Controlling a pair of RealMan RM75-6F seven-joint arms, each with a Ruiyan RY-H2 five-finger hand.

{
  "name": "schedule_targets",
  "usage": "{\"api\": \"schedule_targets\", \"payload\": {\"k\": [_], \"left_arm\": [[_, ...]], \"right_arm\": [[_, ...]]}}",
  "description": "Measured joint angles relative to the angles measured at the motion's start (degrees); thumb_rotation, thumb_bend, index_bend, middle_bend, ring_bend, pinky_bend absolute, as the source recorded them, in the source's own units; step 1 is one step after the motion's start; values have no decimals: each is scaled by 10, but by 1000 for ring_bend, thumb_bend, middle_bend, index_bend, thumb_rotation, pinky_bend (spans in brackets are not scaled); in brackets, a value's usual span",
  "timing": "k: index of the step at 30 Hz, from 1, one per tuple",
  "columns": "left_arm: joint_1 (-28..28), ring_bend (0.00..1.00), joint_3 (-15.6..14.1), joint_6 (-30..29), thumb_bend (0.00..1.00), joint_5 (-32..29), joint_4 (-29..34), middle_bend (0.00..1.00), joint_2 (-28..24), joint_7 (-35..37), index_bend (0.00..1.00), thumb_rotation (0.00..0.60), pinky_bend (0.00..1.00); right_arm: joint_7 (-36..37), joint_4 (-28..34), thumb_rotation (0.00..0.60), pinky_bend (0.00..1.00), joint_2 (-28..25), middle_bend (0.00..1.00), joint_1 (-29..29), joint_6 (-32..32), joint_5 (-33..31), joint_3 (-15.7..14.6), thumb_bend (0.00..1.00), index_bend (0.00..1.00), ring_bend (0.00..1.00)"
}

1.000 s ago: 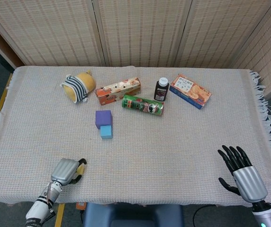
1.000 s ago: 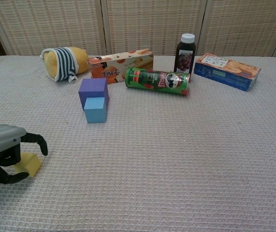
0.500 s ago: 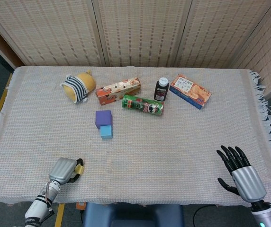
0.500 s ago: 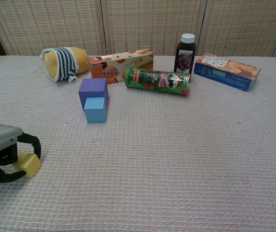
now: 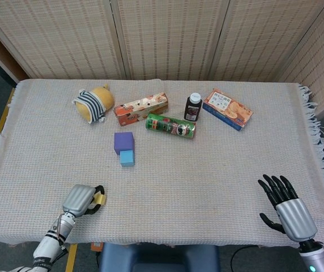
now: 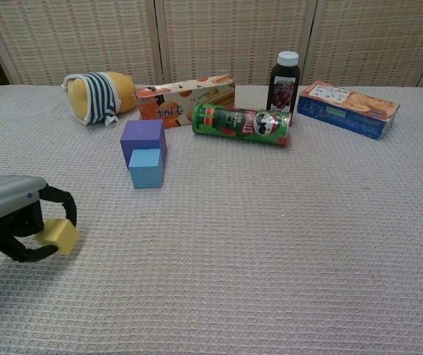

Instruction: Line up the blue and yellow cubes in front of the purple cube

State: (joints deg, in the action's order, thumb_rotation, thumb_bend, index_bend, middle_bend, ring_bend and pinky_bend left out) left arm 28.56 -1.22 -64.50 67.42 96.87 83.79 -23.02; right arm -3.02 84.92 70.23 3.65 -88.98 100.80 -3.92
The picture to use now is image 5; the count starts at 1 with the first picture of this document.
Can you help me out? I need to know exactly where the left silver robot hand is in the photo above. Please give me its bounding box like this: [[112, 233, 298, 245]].
[[61, 183, 108, 219]]

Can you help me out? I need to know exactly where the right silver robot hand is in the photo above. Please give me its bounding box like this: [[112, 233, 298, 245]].
[[257, 174, 318, 243]]

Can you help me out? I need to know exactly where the yellow foam cube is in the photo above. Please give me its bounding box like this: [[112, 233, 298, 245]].
[[92, 193, 107, 205]]

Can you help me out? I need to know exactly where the blue foam cube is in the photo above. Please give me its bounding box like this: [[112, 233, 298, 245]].
[[120, 150, 136, 168]]

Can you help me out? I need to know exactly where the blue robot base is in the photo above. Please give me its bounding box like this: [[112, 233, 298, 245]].
[[98, 243, 221, 272]]

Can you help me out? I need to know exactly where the purple foam cube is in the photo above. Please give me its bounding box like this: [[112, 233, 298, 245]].
[[113, 131, 135, 156]]

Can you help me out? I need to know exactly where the white woven tablecloth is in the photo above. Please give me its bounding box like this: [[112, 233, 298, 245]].
[[0, 78, 324, 249]]

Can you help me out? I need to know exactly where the yellow plush toy striped cloth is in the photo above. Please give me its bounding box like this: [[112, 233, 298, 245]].
[[71, 83, 114, 125]]

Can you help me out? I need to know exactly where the orange biscuit box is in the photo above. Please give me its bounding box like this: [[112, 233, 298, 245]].
[[113, 92, 169, 127]]

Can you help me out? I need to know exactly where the green Pringles can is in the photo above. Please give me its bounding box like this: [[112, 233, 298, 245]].
[[145, 113, 197, 140]]

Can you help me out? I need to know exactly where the blue cracker box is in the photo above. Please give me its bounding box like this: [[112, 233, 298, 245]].
[[202, 89, 254, 132]]

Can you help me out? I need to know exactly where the dark juice bottle white cap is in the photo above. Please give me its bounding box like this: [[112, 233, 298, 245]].
[[183, 92, 203, 122]]

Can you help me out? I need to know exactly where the woven bamboo folding screen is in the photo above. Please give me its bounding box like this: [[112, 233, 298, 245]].
[[0, 0, 324, 120]]

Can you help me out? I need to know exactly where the black floor cable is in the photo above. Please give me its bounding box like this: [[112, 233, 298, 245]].
[[229, 245, 262, 270]]

